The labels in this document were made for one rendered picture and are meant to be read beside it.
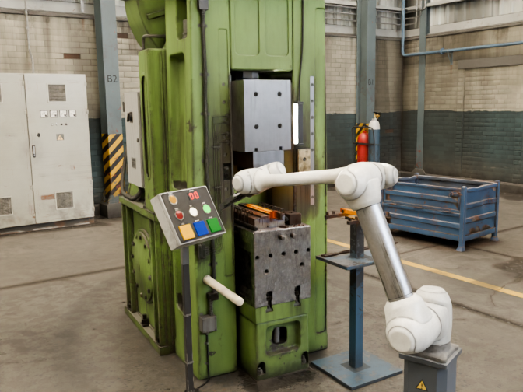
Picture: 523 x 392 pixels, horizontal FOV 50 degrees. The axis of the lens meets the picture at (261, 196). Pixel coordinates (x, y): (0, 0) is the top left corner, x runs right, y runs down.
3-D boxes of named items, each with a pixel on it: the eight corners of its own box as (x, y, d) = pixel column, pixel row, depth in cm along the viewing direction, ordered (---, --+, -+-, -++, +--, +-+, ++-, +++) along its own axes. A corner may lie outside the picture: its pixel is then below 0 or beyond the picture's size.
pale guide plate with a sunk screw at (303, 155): (310, 175, 353) (310, 148, 351) (298, 176, 349) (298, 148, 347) (308, 175, 355) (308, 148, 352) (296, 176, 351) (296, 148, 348)
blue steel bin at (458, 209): (499, 240, 672) (502, 180, 661) (461, 251, 623) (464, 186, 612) (414, 225, 764) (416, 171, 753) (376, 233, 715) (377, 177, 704)
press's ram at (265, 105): (303, 148, 334) (303, 79, 328) (244, 152, 317) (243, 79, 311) (269, 145, 371) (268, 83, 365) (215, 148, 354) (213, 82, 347)
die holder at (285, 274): (310, 297, 343) (310, 225, 336) (254, 308, 326) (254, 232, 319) (267, 274, 393) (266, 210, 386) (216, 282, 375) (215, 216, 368)
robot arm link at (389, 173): (363, 159, 245) (347, 162, 234) (402, 158, 234) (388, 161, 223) (364, 189, 247) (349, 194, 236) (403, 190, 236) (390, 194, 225)
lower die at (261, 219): (284, 225, 335) (284, 211, 334) (254, 229, 326) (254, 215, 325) (252, 215, 372) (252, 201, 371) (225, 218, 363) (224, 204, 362)
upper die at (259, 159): (283, 166, 330) (283, 150, 328) (253, 168, 321) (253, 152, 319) (251, 160, 366) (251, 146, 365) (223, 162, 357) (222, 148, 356)
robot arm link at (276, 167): (261, 171, 279) (244, 174, 269) (283, 156, 270) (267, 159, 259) (271, 190, 277) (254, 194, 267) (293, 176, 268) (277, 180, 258)
